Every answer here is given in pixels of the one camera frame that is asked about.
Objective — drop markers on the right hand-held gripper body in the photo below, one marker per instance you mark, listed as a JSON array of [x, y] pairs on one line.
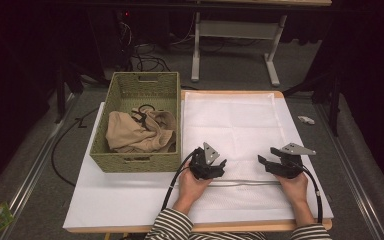
[[291, 166]]

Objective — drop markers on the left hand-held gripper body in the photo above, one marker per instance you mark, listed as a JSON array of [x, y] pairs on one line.
[[201, 166]]

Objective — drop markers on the green woven basket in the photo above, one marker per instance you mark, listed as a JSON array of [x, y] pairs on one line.
[[136, 164]]

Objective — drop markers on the beige garment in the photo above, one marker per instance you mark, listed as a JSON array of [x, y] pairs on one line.
[[126, 133]]

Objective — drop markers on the person's right hand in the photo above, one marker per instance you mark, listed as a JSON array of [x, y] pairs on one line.
[[296, 188]]

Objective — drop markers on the person's left hand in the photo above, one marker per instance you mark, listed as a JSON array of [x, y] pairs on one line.
[[190, 188]]

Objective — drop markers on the small white crumpled object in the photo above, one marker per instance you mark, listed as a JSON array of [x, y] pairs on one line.
[[306, 120]]

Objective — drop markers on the white table cover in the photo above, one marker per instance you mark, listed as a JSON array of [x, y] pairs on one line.
[[233, 227]]

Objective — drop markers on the person's striped shirt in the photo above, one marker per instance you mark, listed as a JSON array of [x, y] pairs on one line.
[[233, 236]]

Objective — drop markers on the black metal stand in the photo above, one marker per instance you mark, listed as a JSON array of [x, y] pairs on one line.
[[334, 106], [60, 100]]

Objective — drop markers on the white board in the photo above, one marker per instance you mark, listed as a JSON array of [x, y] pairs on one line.
[[113, 200]]

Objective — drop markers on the metal floor rail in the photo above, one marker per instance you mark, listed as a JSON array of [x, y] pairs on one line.
[[350, 173], [36, 166]]

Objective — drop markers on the white desk frame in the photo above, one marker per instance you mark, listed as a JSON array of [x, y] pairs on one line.
[[236, 29]]

